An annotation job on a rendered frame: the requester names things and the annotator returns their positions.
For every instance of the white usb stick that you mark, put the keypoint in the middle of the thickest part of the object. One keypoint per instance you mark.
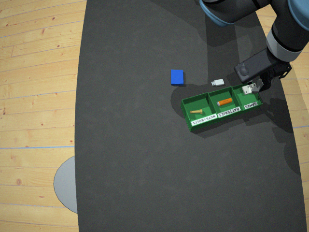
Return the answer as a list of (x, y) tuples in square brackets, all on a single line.
[(217, 82)]

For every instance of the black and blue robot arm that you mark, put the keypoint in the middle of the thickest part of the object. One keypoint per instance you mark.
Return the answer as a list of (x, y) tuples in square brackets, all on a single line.
[(286, 39)]

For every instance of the green three-compartment bin tray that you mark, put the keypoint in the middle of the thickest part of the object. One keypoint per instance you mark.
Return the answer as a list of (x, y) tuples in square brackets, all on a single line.
[(211, 112)]

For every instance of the orange aa battery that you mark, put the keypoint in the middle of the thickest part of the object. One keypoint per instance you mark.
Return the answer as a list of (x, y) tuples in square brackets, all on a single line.
[(223, 102)]

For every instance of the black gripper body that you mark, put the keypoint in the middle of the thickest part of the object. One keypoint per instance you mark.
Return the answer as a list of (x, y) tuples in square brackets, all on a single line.
[(277, 70)]

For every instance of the white domino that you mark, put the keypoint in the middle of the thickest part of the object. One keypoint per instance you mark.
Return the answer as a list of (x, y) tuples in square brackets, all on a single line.
[(248, 89)]

